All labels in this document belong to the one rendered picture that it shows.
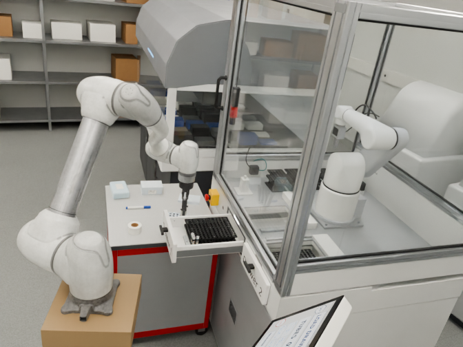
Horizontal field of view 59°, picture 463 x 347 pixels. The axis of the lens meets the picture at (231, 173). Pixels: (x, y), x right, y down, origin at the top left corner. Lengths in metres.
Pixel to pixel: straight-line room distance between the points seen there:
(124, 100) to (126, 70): 3.99
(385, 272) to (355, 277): 0.14
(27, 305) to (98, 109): 1.69
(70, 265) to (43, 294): 1.51
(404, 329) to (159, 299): 1.25
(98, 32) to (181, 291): 3.73
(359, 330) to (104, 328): 1.09
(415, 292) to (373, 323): 0.23
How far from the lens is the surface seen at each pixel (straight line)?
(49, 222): 1.63
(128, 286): 1.73
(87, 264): 1.51
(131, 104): 1.52
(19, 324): 2.88
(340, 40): 1.24
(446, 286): 2.14
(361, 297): 1.85
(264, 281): 1.71
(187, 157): 2.00
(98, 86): 1.64
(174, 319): 2.52
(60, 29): 5.38
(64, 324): 1.62
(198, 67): 2.51
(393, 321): 2.10
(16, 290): 3.10
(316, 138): 1.30
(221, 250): 1.94
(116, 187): 2.51
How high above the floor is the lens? 2.02
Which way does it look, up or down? 26 degrees down
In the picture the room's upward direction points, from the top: 8 degrees clockwise
